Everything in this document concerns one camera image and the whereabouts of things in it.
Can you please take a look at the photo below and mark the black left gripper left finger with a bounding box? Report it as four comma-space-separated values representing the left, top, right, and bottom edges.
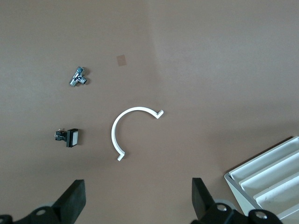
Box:
0, 179, 86, 224

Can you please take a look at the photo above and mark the black square white-faced push button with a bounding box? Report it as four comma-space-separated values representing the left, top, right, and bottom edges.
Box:
53, 127, 80, 148

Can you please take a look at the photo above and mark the brown tape patch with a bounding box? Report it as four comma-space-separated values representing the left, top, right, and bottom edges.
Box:
116, 54, 128, 67

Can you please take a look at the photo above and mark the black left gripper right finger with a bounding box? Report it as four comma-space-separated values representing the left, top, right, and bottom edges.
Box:
190, 177, 283, 224

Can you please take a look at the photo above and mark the white curved plastic clip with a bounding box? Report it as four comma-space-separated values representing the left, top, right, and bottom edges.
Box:
111, 106, 164, 162

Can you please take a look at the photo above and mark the white plastic drawer cabinet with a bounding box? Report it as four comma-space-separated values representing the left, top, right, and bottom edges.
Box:
223, 135, 299, 224

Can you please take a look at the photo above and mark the small blue potentiometer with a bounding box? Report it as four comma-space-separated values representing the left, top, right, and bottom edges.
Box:
68, 66, 91, 87

